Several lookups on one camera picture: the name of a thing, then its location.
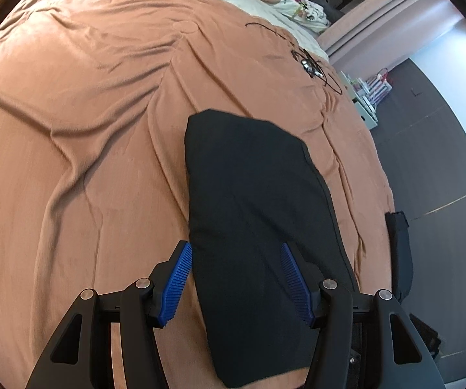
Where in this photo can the white patterned cloth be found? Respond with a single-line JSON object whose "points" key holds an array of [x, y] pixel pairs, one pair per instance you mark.
{"points": [[312, 12]]}

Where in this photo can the folded black garment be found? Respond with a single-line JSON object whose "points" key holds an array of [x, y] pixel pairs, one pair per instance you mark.
{"points": [[401, 251]]}

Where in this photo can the black pants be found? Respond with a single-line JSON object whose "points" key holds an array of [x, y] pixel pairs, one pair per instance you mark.
{"points": [[249, 194]]}

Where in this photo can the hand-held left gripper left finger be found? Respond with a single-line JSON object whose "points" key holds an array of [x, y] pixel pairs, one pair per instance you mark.
{"points": [[174, 283]]}

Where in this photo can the pink curtain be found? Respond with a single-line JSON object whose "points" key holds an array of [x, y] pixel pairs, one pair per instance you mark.
{"points": [[379, 16]]}

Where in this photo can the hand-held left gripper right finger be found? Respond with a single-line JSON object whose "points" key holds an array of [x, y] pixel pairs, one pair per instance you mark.
{"points": [[296, 283]]}

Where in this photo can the bed with brown duvet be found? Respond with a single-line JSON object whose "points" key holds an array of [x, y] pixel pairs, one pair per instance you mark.
{"points": [[74, 150]]}

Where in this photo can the red and white bag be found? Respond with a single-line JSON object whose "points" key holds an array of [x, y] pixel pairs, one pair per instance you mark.
{"points": [[379, 85]]}

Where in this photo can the white nightstand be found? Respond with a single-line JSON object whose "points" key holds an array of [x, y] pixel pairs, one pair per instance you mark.
{"points": [[365, 105]]}

